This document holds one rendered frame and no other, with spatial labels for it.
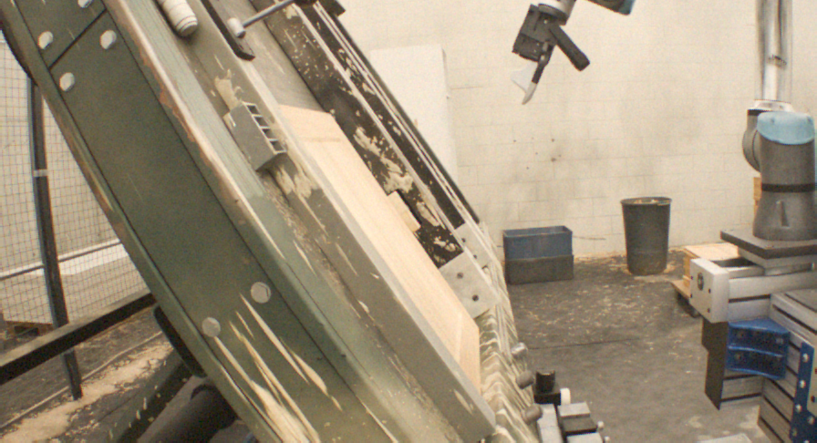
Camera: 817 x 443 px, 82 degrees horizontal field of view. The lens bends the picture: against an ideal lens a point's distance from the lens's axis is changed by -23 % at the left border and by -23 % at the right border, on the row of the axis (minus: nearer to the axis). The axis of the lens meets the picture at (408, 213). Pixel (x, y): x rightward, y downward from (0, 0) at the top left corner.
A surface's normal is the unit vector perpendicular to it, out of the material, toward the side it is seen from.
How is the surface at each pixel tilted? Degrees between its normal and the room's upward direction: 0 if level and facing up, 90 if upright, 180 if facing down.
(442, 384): 90
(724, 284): 90
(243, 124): 89
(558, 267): 90
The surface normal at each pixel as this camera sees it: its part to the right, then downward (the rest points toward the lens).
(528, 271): -0.07, 0.12
